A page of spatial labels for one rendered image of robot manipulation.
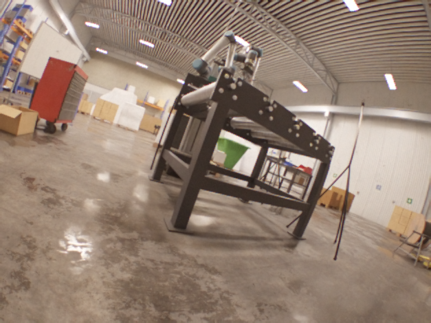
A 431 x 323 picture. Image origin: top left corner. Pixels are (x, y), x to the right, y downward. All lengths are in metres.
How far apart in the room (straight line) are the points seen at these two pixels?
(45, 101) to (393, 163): 12.61
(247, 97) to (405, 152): 10.94
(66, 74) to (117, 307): 2.53
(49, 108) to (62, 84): 0.35
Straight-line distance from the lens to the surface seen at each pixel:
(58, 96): 2.68
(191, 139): 2.73
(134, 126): 9.86
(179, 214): 1.05
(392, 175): 11.36
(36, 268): 0.68
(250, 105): 1.14
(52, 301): 0.60
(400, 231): 8.22
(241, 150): 4.72
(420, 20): 10.31
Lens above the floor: 0.49
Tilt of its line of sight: 3 degrees down
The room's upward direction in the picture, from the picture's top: 20 degrees clockwise
